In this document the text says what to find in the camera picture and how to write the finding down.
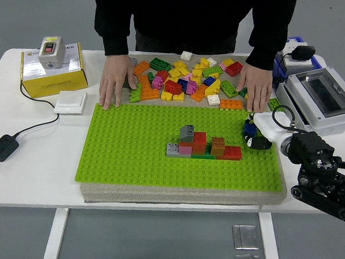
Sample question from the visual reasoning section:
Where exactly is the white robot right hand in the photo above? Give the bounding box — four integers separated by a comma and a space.
240, 110, 294, 154

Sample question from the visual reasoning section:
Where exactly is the person's right hand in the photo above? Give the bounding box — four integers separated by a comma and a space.
97, 52, 140, 113

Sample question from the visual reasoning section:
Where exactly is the person's left hand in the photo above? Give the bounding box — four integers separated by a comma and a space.
234, 62, 275, 115

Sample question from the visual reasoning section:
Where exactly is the blue square brick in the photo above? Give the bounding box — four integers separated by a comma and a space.
243, 122, 258, 135
202, 75, 217, 87

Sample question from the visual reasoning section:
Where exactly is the lime green studded baseplate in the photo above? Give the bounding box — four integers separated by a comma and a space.
73, 98, 289, 197

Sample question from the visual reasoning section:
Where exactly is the lime green long brick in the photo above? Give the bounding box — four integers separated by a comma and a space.
201, 64, 224, 80
129, 82, 143, 104
219, 79, 240, 99

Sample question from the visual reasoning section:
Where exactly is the orange long brick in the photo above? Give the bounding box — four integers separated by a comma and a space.
131, 60, 152, 78
137, 74, 152, 90
219, 98, 245, 111
139, 87, 161, 102

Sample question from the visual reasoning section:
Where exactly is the magenta brick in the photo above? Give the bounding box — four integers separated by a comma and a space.
185, 79, 199, 96
151, 75, 165, 91

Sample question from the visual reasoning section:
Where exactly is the yellow curved brick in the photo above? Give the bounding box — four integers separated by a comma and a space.
204, 77, 221, 99

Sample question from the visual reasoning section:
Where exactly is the dark green long brick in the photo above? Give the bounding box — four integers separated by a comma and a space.
149, 57, 172, 72

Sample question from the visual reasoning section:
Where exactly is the red square brick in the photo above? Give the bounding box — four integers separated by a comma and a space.
155, 69, 170, 82
192, 131, 208, 148

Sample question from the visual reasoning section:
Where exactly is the brown square brick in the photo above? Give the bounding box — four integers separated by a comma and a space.
210, 137, 226, 157

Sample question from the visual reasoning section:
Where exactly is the grey low brick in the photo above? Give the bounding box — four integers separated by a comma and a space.
165, 142, 193, 159

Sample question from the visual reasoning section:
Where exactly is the white power socket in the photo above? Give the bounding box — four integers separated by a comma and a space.
281, 39, 309, 56

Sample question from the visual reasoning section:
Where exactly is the yellow cardboard box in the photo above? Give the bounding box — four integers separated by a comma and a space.
18, 38, 93, 103

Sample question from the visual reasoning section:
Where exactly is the black charger plug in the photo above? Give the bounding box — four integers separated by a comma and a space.
290, 45, 317, 62

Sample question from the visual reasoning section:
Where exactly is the blue plastic bin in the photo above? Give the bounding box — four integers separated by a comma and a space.
272, 35, 325, 84

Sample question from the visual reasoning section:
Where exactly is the grey distribution box clear lid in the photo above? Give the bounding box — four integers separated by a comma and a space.
272, 63, 345, 138

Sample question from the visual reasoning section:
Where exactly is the white table leg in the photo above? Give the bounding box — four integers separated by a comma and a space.
254, 204, 286, 259
42, 205, 70, 259

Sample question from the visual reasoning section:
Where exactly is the black power adapter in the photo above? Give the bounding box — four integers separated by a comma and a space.
0, 134, 21, 164

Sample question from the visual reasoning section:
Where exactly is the black charger cable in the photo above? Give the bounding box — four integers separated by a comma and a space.
272, 52, 292, 87

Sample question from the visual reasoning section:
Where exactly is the white switch plate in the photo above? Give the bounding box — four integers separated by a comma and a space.
283, 56, 314, 69

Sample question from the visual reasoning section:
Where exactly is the white wall switch panel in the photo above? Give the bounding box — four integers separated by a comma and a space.
53, 90, 87, 117

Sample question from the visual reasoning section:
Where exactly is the grey push-button switch box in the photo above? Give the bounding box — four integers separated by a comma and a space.
37, 35, 67, 71

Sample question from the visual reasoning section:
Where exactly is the black power cord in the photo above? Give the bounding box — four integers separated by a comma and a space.
13, 80, 63, 142

